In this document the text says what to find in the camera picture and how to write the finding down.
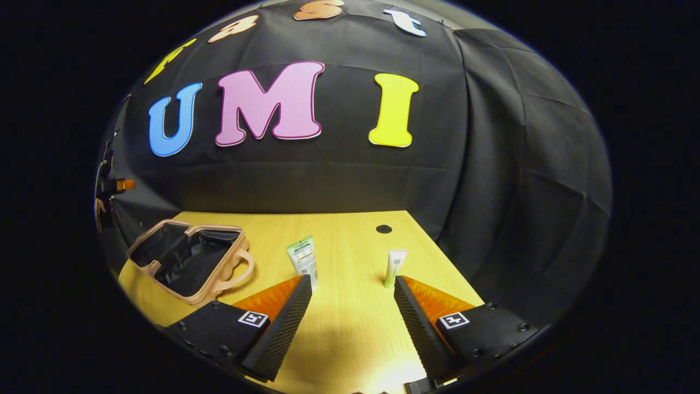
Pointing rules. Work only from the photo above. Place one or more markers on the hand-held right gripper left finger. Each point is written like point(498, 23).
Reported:
point(279, 328)

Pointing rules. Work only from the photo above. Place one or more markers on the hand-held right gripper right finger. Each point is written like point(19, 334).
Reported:
point(421, 334)

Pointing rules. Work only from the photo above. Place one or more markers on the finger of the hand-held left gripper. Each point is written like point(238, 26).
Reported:
point(127, 185)

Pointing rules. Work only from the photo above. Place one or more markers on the wide white green-topped tube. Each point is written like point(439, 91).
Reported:
point(303, 261)

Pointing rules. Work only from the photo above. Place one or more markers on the slim white tube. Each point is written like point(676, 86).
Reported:
point(395, 267)

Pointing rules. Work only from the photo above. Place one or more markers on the black backdrop cloth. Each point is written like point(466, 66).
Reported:
point(350, 175)

